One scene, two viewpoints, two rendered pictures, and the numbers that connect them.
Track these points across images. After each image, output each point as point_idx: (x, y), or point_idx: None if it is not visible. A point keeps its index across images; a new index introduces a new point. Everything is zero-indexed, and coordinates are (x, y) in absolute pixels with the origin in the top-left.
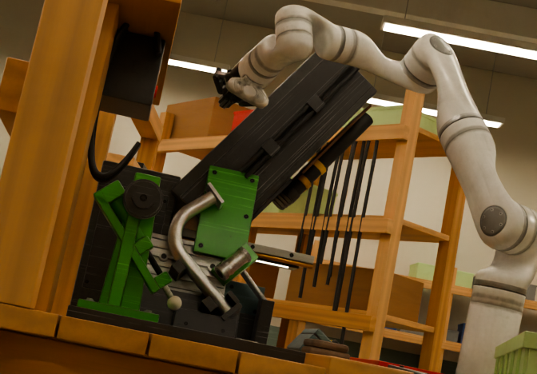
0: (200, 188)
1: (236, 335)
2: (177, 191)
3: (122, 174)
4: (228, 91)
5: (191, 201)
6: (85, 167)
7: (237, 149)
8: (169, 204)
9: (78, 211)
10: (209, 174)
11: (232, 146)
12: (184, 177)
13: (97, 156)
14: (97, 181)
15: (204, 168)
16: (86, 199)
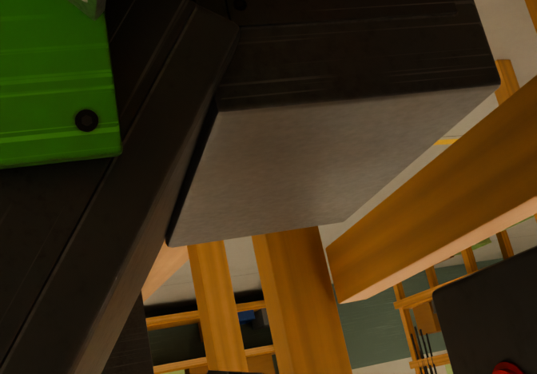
0: (126, 57)
1: None
2: (214, 22)
3: (422, 55)
4: None
5: None
6: (319, 337)
7: (3, 292)
8: (215, 1)
9: (294, 254)
10: (107, 100)
11: (39, 299)
12: (212, 89)
13: (309, 368)
14: (287, 320)
15: (141, 148)
16: (291, 280)
